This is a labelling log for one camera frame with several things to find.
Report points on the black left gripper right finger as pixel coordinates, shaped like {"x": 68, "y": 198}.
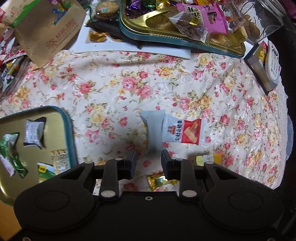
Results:
{"x": 181, "y": 170}

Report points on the green white snack packet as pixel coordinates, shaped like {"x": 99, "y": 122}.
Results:
{"x": 10, "y": 157}

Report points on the translucent plastic bin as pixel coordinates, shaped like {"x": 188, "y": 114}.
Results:
{"x": 289, "y": 146}

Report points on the corn strip snack packet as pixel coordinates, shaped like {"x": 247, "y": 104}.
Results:
{"x": 97, "y": 187}

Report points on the gold patterned candy wrapper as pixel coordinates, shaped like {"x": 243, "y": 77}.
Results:
{"x": 60, "y": 161}

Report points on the pink snack packet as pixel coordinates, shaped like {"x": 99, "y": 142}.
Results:
{"x": 211, "y": 15}

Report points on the dark blue white snack packet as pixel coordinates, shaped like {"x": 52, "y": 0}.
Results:
{"x": 34, "y": 130}

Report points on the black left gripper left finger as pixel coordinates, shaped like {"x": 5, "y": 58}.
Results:
{"x": 115, "y": 170}

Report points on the glass plate with snacks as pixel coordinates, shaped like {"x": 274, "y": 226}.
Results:
{"x": 14, "y": 63}

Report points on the white board under tray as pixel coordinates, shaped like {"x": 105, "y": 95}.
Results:
{"x": 81, "y": 43}

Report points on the gold candy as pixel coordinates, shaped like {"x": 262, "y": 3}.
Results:
{"x": 157, "y": 180}

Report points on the clear packet of nuts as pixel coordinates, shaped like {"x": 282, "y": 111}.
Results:
{"x": 188, "y": 25}

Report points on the empty gold tin tray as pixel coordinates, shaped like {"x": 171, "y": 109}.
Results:
{"x": 58, "y": 136}

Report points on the silver yellow pastry packet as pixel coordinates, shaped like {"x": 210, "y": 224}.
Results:
{"x": 216, "y": 158}

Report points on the clear glass cookie jar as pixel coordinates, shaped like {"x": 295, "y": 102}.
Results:
{"x": 252, "y": 21}

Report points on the floral tablecloth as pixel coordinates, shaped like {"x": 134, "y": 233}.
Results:
{"x": 104, "y": 93}

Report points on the brown paper snack bag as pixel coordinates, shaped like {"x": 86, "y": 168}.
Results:
{"x": 42, "y": 28}

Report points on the notepad box with cartoon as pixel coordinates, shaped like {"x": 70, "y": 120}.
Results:
{"x": 255, "y": 60}

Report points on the red white hawthorn snack packet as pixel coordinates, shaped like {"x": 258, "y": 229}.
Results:
{"x": 181, "y": 131}

